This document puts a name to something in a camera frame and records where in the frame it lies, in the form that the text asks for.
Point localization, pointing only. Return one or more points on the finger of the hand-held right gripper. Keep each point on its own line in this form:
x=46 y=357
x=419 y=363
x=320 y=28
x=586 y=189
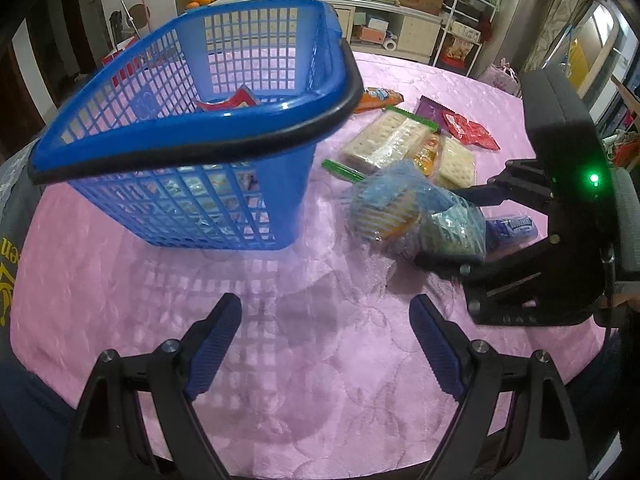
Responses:
x=520 y=182
x=560 y=280

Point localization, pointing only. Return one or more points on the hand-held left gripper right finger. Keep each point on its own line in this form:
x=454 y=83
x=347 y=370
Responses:
x=437 y=345

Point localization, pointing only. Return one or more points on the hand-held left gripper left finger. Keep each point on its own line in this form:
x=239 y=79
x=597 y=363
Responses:
x=215 y=345

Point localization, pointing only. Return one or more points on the clear cracker packet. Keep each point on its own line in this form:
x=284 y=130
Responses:
x=457 y=162

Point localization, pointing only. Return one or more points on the large red snack packet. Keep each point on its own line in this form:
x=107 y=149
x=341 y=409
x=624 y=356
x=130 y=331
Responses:
x=472 y=132

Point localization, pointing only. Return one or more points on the yellow snack packet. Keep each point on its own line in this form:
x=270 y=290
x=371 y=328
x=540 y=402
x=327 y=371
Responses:
x=429 y=152

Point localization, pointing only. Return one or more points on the purple snack packet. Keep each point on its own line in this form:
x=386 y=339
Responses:
x=430 y=110

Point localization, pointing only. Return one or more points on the clear bag of small cakes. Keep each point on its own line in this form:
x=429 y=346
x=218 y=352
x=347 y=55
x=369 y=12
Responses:
x=395 y=200

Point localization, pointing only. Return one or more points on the green-edged cracker packet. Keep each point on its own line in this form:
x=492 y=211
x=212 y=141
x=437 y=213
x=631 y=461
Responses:
x=385 y=140

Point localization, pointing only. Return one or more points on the blue plastic basket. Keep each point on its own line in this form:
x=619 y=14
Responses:
x=175 y=200

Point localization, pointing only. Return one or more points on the small red snack packet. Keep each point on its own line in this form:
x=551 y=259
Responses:
x=235 y=101

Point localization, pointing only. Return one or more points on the blue wrapped snack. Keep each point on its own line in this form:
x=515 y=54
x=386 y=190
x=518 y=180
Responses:
x=510 y=227

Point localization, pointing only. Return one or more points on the pink bag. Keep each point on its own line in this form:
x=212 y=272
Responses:
x=500 y=77

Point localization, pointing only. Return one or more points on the standing mirror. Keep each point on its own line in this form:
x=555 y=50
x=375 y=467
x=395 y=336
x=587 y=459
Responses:
x=600 y=45

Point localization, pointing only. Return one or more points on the patterned curtain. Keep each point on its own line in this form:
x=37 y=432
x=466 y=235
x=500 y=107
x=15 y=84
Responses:
x=555 y=20

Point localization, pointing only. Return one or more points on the pink tablecloth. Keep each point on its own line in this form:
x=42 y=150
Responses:
x=325 y=385

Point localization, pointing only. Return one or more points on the tall standing air conditioner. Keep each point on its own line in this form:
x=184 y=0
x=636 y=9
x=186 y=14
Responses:
x=515 y=10

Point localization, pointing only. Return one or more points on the white metal rack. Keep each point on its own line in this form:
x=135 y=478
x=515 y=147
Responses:
x=462 y=52

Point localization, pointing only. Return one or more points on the orange snack packet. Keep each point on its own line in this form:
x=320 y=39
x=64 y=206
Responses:
x=377 y=100

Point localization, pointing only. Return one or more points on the cream low cabinet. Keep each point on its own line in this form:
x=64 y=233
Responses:
x=415 y=35

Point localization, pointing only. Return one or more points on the white paper roll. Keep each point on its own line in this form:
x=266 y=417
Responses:
x=390 y=43

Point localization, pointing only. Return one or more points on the orange box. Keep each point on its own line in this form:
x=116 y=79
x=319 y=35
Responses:
x=372 y=35

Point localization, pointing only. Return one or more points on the grey chair cover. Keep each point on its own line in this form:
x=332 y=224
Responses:
x=12 y=240

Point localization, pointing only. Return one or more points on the red paper bag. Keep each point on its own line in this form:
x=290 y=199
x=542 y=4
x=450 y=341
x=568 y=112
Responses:
x=112 y=59

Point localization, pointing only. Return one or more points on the black upright floor tool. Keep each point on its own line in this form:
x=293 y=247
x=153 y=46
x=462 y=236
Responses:
x=117 y=25

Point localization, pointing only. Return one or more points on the plate of oranges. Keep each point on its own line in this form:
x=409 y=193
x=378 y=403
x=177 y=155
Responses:
x=200 y=0

